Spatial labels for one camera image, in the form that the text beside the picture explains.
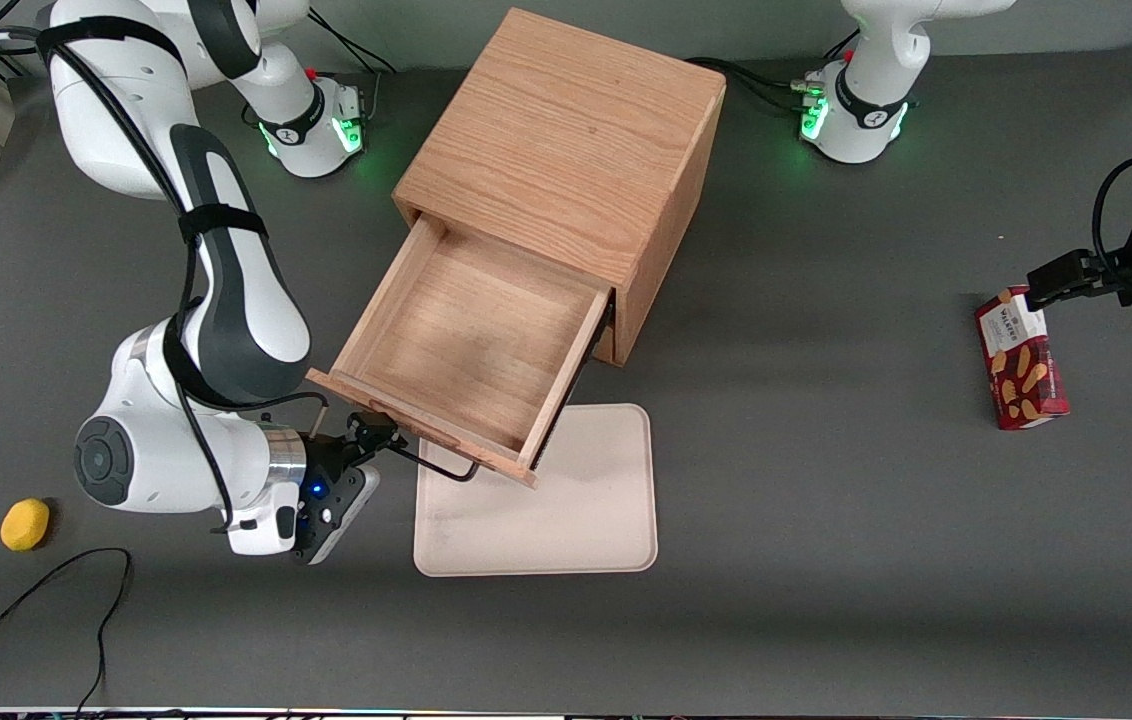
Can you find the red shortbread cookie box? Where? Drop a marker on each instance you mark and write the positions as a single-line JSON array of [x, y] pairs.
[[1026, 385]]

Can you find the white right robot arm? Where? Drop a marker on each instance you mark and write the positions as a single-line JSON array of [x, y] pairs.
[[166, 450]]

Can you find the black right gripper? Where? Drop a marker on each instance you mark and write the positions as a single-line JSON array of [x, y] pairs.
[[329, 458]]

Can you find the beige rectangular tray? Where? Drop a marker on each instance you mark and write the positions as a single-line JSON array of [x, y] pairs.
[[576, 510]]

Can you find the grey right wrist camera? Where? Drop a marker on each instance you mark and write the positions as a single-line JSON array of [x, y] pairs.
[[338, 515]]

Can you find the oak wooden drawer cabinet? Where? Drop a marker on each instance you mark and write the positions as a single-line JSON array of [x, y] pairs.
[[566, 130]]

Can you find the yellow lemon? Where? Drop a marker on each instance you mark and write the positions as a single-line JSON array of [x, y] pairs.
[[25, 525]]

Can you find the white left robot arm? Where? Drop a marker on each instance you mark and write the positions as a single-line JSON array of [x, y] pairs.
[[871, 60]]

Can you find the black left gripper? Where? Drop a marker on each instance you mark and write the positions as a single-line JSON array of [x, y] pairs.
[[1104, 272]]

